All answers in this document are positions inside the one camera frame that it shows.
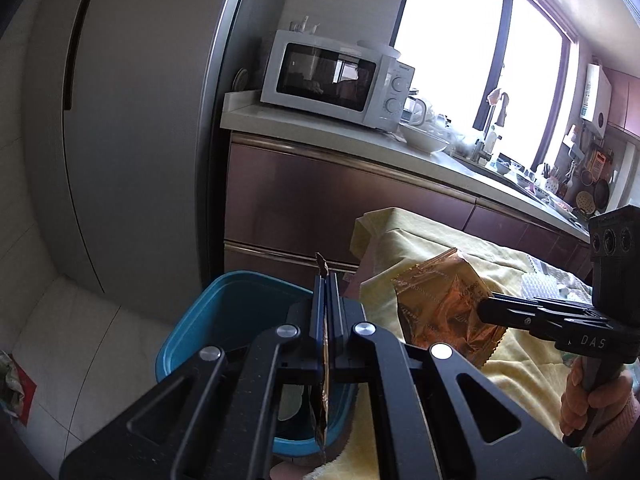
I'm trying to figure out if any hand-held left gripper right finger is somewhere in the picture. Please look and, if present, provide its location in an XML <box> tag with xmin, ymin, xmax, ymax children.
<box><xmin>327</xmin><ymin>273</ymin><xmax>589</xmax><ymax>480</ymax></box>

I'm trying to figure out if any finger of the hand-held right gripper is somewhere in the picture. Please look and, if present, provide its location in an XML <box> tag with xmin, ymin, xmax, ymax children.
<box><xmin>476</xmin><ymin>294</ymin><xmax>601</xmax><ymax>347</ymax></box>

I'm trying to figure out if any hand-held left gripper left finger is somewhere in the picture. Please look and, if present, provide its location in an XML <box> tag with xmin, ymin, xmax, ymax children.
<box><xmin>59</xmin><ymin>272</ymin><xmax>329</xmax><ymax>480</ymax></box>

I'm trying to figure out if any gold foil snack bag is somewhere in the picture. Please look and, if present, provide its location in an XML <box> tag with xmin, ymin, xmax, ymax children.
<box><xmin>391</xmin><ymin>247</ymin><xmax>509</xmax><ymax>369</ymax></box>

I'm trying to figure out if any blue plastic bin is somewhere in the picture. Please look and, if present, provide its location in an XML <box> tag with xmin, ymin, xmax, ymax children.
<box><xmin>155</xmin><ymin>270</ymin><xmax>362</xmax><ymax>461</ymax></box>

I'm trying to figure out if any thin brown foil wrapper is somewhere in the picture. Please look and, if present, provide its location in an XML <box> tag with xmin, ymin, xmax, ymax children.
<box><xmin>306</xmin><ymin>252</ymin><xmax>334</xmax><ymax>466</ymax></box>

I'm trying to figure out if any person's right hand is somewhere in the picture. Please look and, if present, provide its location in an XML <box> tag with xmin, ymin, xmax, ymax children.
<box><xmin>559</xmin><ymin>359</ymin><xmax>632</xmax><ymax>437</ymax></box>

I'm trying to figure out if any white printed cloth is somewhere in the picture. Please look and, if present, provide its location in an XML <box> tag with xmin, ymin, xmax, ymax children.
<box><xmin>519</xmin><ymin>255</ymin><xmax>593</xmax><ymax>306</ymax></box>

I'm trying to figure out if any yellow patterned cloth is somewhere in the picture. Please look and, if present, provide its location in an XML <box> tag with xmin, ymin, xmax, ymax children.
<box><xmin>310</xmin><ymin>207</ymin><xmax>596</xmax><ymax>480</ymax></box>

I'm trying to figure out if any white utensil holder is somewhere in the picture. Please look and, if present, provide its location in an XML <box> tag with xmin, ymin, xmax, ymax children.
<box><xmin>542</xmin><ymin>162</ymin><xmax>562</xmax><ymax>193</ymax></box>

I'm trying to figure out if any brown kitchen cabinet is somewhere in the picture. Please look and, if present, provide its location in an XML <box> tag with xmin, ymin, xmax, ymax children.
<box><xmin>222</xmin><ymin>132</ymin><xmax>596</xmax><ymax>288</ymax></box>

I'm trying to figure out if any white water heater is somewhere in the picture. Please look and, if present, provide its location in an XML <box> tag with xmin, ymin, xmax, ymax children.
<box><xmin>580</xmin><ymin>62</ymin><xmax>612</xmax><ymax>137</ymax></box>

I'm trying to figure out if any white kitchen countertop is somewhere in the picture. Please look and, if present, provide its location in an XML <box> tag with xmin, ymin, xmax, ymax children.
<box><xmin>220</xmin><ymin>91</ymin><xmax>592</xmax><ymax>242</ymax></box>

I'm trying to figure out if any large white bowl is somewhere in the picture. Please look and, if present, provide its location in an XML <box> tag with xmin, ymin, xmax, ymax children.
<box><xmin>400</xmin><ymin>122</ymin><xmax>449</xmax><ymax>154</ymax></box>

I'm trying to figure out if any metal kitchen faucet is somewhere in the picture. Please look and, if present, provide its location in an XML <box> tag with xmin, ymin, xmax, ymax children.
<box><xmin>474</xmin><ymin>91</ymin><xmax>512</xmax><ymax>162</ymax></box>

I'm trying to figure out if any white electric kettle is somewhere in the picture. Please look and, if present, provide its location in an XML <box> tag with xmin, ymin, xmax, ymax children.
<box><xmin>402</xmin><ymin>95</ymin><xmax>432</xmax><ymax>127</ymax></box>

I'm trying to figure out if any white microwave oven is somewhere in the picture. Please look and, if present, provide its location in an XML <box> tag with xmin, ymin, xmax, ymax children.
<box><xmin>260</xmin><ymin>29</ymin><xmax>417</xmax><ymax>132</ymax></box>

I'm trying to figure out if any grey refrigerator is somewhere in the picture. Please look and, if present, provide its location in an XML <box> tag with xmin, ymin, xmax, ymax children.
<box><xmin>20</xmin><ymin>0</ymin><xmax>263</xmax><ymax>311</ymax></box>

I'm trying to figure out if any dark-framed kitchen window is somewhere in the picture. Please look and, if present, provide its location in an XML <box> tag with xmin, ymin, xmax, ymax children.
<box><xmin>392</xmin><ymin>0</ymin><xmax>579</xmax><ymax>174</ymax></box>

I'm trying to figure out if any red and green package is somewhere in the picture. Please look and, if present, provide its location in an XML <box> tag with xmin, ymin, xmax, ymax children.
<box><xmin>0</xmin><ymin>350</ymin><xmax>39</xmax><ymax>422</ymax></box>

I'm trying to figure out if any pink wall cabinet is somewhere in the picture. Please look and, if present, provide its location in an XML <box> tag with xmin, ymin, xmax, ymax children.
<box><xmin>606</xmin><ymin>67</ymin><xmax>640</xmax><ymax>142</ymax></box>

